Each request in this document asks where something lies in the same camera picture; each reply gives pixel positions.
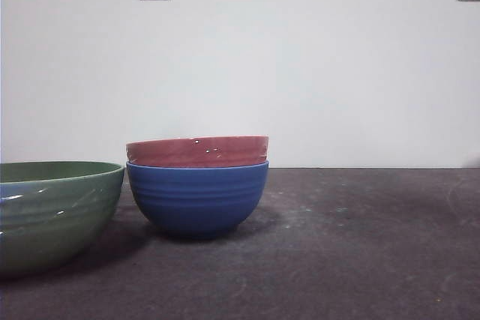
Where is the green ribbed bowl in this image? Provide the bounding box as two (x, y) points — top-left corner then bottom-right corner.
(0, 160), (125, 280)

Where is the blue ribbed bowl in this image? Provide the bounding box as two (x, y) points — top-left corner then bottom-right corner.
(125, 160), (270, 241)

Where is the red ribbed bowl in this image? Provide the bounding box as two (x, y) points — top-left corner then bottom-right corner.
(125, 135), (270, 168)

